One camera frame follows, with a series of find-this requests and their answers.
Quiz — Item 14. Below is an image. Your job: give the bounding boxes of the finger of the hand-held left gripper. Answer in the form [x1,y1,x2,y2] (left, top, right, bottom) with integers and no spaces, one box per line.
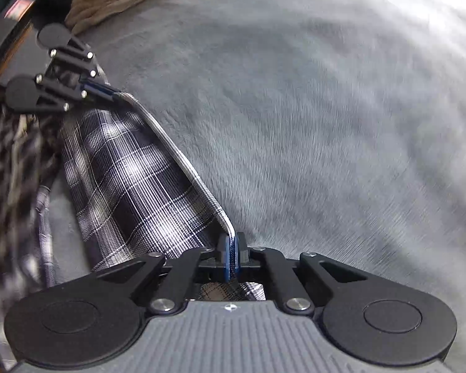
[35,74,121,113]
[48,39,109,84]

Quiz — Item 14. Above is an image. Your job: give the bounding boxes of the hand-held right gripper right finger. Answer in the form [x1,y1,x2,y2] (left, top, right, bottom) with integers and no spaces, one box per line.
[235,232,369,315]

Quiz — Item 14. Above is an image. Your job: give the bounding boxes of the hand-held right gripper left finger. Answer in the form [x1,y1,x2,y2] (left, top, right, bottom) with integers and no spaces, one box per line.
[96,234,234,315]

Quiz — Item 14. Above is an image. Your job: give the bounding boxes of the black white plaid pants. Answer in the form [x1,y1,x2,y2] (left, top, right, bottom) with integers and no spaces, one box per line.
[0,91,267,370]

